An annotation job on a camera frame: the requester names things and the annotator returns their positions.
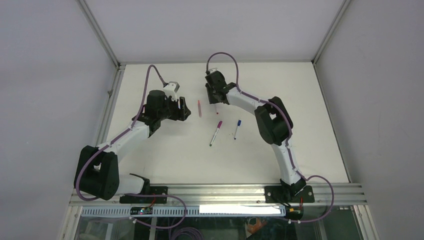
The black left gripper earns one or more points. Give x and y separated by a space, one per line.
180 114

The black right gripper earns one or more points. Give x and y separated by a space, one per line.
212 100

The pink highlighter pen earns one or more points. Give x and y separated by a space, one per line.
199 107

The white pen green end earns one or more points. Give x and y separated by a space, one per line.
214 136

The white pen blue end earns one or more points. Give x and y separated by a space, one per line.
236 132

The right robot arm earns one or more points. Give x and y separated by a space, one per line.
274 125

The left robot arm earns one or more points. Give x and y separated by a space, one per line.
98 175

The orange object under table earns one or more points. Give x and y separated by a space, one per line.
253 225

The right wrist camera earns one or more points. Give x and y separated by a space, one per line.
211 70

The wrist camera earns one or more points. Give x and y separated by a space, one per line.
211 70
171 90

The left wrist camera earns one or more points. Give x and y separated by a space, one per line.
171 90

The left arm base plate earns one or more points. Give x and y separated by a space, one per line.
154 193

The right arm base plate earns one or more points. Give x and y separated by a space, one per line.
276 194

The white slotted cable duct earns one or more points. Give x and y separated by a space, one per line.
180 211

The aluminium front rail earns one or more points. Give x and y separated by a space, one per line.
340 194

